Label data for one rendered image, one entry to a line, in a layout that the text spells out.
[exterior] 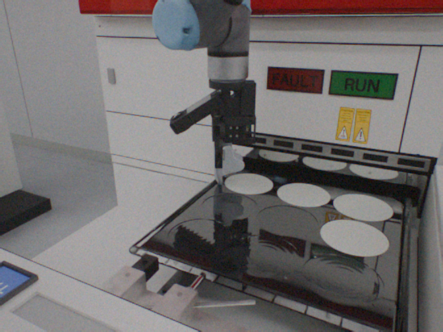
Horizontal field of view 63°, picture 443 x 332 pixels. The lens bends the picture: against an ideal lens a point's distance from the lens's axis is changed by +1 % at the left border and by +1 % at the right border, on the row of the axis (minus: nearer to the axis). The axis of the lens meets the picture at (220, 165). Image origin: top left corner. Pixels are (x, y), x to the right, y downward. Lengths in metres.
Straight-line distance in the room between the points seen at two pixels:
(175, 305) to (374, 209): 0.41
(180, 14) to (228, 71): 0.15
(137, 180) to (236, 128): 0.48
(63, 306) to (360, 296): 0.34
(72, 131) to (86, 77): 0.58
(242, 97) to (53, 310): 0.45
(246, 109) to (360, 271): 0.34
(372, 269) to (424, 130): 0.32
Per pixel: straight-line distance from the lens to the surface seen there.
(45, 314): 0.41
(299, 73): 0.77
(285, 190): 0.73
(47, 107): 3.76
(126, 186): 1.12
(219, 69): 0.64
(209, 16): 0.54
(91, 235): 0.77
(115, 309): 0.38
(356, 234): 0.62
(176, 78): 0.90
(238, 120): 0.66
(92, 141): 3.45
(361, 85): 0.75
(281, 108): 0.79
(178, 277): 0.58
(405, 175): 0.78
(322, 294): 0.49
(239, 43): 0.64
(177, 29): 0.54
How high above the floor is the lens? 1.22
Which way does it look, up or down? 22 degrees down
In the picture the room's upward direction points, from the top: straight up
